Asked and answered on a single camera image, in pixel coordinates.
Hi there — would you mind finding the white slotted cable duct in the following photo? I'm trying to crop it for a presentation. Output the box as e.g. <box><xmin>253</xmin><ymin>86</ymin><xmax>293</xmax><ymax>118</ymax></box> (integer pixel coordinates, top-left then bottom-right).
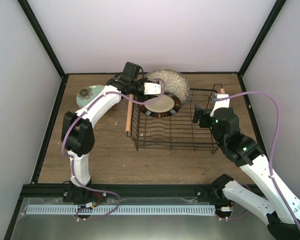
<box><xmin>26</xmin><ymin>204</ymin><xmax>216</xmax><ymax>216</ymax></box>

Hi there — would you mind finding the speckled beige large plate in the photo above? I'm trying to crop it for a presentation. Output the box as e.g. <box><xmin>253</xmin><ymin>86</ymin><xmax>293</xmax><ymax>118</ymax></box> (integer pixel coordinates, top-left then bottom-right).
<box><xmin>145</xmin><ymin>68</ymin><xmax>190</xmax><ymax>106</ymax></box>

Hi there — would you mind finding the wooden rack handle left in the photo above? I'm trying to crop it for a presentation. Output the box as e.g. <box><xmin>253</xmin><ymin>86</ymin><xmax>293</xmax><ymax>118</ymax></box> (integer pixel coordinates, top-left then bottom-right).
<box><xmin>125</xmin><ymin>94</ymin><xmax>135</xmax><ymax>133</ymax></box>

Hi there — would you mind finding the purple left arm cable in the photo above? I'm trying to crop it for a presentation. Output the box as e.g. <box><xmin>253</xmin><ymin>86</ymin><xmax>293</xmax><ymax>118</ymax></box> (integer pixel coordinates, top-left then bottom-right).
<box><xmin>61</xmin><ymin>77</ymin><xmax>167</xmax><ymax>223</ymax></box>

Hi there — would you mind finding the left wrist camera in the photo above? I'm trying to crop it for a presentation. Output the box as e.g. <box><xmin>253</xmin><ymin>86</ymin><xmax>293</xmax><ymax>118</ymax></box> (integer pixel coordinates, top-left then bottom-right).
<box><xmin>122</xmin><ymin>61</ymin><xmax>144</xmax><ymax>80</ymax></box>

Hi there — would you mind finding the black enclosure frame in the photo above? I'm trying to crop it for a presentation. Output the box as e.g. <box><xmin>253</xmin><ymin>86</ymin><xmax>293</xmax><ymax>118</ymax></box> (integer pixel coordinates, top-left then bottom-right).
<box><xmin>4</xmin><ymin>0</ymin><xmax>286</xmax><ymax>240</ymax></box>

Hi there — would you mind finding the dark striped rim plate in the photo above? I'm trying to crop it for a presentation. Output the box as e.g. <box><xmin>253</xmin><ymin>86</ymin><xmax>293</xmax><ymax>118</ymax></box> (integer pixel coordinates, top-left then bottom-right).
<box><xmin>137</xmin><ymin>92</ymin><xmax>182</xmax><ymax>118</ymax></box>

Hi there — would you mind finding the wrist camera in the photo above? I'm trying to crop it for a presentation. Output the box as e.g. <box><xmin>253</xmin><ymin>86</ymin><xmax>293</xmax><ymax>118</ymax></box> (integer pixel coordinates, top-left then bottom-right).
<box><xmin>210</xmin><ymin>93</ymin><xmax>230</xmax><ymax>117</ymax></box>
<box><xmin>122</xmin><ymin>61</ymin><xmax>144</xmax><ymax>80</ymax></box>

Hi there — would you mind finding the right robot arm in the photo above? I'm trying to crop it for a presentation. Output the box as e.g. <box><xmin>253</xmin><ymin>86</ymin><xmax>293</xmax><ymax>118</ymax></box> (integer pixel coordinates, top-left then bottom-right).
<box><xmin>192</xmin><ymin>107</ymin><xmax>300</xmax><ymax>240</ymax></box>

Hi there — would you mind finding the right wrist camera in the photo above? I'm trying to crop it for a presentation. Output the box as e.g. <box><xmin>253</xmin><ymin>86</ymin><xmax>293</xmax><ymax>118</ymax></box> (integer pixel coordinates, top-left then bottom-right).
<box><xmin>210</xmin><ymin>93</ymin><xmax>230</xmax><ymax>117</ymax></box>

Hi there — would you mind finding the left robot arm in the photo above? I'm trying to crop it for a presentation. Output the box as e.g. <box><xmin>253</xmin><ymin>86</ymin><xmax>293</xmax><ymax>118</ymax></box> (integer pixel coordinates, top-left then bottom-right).
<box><xmin>61</xmin><ymin>73</ymin><xmax>166</xmax><ymax>202</ymax></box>

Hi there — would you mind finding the black wire dish rack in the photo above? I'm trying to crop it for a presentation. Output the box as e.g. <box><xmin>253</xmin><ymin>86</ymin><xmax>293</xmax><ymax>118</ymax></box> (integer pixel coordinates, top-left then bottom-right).
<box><xmin>126</xmin><ymin>83</ymin><xmax>223</xmax><ymax>153</ymax></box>

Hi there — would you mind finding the light teal flower plate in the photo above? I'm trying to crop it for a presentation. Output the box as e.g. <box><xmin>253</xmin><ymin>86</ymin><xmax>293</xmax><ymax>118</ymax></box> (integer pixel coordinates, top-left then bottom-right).
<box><xmin>76</xmin><ymin>85</ymin><xmax>105</xmax><ymax>109</ymax></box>

